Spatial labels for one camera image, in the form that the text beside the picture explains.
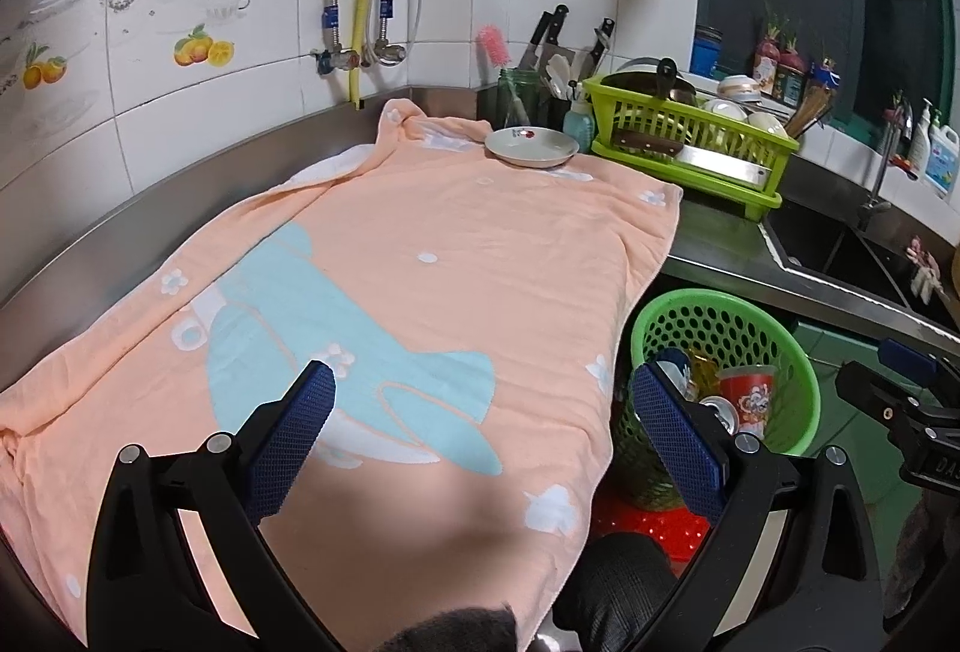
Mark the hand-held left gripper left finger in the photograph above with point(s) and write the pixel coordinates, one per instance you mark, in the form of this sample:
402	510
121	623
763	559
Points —
292	442

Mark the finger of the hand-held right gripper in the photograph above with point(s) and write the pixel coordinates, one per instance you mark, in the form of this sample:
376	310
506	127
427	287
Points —
907	359
885	393

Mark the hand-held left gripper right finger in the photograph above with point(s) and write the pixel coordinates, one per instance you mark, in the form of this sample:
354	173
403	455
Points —
675	442

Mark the red cola can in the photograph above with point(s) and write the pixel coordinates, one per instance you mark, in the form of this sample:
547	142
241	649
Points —
720	413

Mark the silver drink can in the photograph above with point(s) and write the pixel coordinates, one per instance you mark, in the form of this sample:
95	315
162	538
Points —
673	371

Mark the yellow snack wrapper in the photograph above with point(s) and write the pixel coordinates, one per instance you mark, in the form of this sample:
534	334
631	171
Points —
705	373

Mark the red snack tube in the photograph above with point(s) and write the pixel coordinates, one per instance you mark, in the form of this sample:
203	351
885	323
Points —
750	397

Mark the green mesh wastebasket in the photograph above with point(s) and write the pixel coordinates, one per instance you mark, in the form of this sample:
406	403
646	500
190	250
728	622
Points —
796	352

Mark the person's left hand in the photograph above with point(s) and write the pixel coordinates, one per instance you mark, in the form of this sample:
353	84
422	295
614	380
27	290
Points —
472	633

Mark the red plastic stool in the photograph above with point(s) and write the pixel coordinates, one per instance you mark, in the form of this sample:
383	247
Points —
660	532

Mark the pink cloth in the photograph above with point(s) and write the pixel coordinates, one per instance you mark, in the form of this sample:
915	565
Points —
924	266

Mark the steel sink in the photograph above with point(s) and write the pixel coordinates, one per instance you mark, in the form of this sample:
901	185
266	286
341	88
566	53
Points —
832	254

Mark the person's leg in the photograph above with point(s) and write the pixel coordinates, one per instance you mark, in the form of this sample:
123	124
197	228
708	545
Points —
615	592

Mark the metal faucet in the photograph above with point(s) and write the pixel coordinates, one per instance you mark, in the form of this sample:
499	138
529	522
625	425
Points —
881	172

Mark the detergent bottle with blue label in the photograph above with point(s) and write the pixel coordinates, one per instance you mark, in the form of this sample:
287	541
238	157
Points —
943	157

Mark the white pump bottle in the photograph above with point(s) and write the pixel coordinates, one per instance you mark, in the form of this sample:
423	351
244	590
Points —
920	138

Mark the lime green dish rack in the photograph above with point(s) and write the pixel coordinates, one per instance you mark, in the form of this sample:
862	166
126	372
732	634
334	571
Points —
750	195

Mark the bundle of chopsticks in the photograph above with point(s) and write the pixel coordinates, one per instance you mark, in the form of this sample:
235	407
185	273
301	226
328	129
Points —
806	112

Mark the white bowl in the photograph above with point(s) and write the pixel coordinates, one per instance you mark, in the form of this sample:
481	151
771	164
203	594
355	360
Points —
766	123
737	88
724	111

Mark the peach printed blanket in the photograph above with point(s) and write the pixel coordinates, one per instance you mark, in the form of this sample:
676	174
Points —
487	232

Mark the red sauce jar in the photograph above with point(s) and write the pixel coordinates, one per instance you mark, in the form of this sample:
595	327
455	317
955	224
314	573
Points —
791	78
766	66

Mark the teal bottle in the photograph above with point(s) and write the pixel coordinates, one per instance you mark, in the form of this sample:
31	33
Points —
581	127

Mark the white plate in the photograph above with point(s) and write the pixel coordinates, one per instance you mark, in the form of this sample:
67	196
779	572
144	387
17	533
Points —
531	146

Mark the blue jar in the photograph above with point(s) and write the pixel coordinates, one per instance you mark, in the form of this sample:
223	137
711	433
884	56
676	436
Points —
707	52

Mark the green glass jar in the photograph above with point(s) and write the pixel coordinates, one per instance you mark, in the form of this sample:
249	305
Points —
519	97

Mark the white spatula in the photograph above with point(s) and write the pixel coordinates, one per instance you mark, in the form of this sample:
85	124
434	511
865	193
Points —
558	75

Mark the pink bottle brush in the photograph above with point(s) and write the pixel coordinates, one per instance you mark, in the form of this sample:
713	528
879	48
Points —
493	45

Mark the metal wall valve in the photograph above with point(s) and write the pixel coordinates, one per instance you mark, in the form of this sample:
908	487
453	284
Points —
337	60
386	54

